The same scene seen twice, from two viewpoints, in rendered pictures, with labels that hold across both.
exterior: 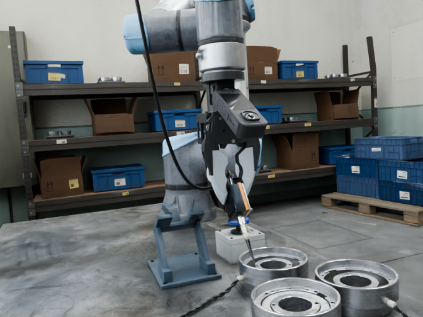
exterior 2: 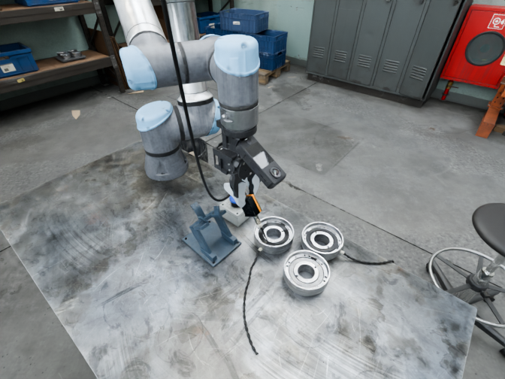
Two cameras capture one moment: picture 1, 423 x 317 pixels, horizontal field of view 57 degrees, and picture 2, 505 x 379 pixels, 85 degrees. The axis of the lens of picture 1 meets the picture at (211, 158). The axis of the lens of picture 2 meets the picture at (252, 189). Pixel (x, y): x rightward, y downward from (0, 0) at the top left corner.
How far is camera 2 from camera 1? 0.44 m
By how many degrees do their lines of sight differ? 44
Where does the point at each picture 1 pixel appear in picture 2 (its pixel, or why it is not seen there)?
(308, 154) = not seen: hidden behind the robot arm
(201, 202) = (179, 161)
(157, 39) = (165, 82)
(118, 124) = not seen: outside the picture
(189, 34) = (196, 76)
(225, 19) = (251, 90)
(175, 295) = (226, 270)
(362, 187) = not seen: hidden behind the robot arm
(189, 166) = (167, 138)
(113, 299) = (189, 287)
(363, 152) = (227, 25)
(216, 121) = (242, 166)
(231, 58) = (254, 120)
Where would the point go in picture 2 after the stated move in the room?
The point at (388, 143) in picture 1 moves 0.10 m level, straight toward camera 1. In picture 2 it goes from (245, 18) to (245, 19)
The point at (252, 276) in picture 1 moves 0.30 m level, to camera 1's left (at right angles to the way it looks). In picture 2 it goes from (269, 249) to (147, 306)
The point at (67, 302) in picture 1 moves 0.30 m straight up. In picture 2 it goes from (160, 301) to (118, 203)
